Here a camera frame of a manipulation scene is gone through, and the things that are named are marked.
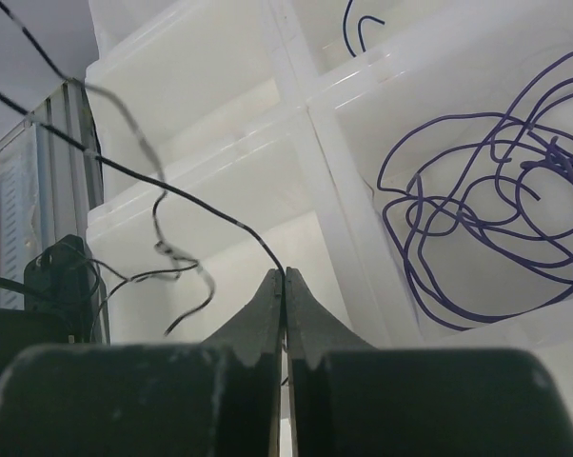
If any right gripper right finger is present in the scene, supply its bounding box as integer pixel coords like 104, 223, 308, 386
285, 268, 573, 456

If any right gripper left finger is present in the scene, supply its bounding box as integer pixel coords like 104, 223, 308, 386
0, 269, 284, 456

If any black wire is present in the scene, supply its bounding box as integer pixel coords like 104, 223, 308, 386
0, 0, 286, 336

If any purple wire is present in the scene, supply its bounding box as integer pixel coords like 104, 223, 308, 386
376, 47, 573, 331

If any blue wire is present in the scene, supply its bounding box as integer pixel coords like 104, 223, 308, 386
343, 0, 386, 57

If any white compartment tray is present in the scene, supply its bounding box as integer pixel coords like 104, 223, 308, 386
86, 1, 573, 352

